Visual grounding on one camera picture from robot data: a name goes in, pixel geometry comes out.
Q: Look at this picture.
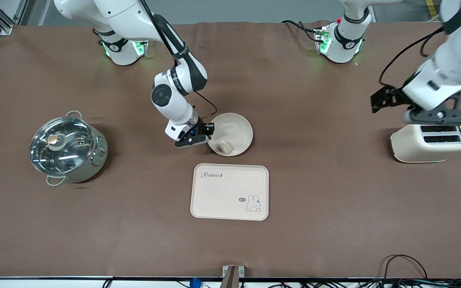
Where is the round cream plate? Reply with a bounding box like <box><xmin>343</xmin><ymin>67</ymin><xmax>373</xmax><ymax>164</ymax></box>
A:
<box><xmin>206</xmin><ymin>113</ymin><xmax>253</xmax><ymax>157</ymax></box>

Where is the cream two-slot toaster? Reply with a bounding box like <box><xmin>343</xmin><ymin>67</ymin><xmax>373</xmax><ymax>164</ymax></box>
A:
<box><xmin>390</xmin><ymin>122</ymin><xmax>461</xmax><ymax>163</ymax></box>

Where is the cream rabbit print tray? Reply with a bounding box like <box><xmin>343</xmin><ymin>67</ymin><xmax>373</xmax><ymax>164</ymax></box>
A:
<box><xmin>190</xmin><ymin>163</ymin><xmax>269</xmax><ymax>221</ymax></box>

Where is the brown table mat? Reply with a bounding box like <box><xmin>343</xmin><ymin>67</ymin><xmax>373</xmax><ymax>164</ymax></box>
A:
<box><xmin>0</xmin><ymin>20</ymin><xmax>461</xmax><ymax>279</ymax></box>

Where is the grey electric cooking pot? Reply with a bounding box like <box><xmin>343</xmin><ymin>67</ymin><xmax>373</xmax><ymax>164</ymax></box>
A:
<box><xmin>30</xmin><ymin>111</ymin><xmax>108</xmax><ymax>187</ymax></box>

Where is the glass pot lid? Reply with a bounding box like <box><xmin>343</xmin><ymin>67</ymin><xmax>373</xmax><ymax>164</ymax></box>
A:
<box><xmin>30</xmin><ymin>116</ymin><xmax>95</xmax><ymax>176</ymax></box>

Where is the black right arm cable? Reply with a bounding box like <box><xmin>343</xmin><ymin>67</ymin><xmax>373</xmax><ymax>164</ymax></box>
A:
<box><xmin>138</xmin><ymin>0</ymin><xmax>218</xmax><ymax>120</ymax></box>

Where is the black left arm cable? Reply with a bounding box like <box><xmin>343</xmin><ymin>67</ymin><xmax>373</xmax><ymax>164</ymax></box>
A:
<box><xmin>379</xmin><ymin>26</ymin><xmax>446</xmax><ymax>87</ymax></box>

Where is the black arm base cable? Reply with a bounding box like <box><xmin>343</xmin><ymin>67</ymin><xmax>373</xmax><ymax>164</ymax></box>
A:
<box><xmin>281</xmin><ymin>20</ymin><xmax>320</xmax><ymax>41</ymax></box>

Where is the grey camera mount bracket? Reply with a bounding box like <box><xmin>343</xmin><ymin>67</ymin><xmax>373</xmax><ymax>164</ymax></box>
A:
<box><xmin>222</xmin><ymin>265</ymin><xmax>245</xmax><ymax>288</ymax></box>

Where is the black looped cable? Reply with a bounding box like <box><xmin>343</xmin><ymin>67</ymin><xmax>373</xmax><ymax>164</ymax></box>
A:
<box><xmin>383</xmin><ymin>254</ymin><xmax>429</xmax><ymax>281</ymax></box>

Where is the aluminium frame profile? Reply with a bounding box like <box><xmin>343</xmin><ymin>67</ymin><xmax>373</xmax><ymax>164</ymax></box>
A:
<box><xmin>0</xmin><ymin>0</ymin><xmax>29</xmax><ymax>36</ymax></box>

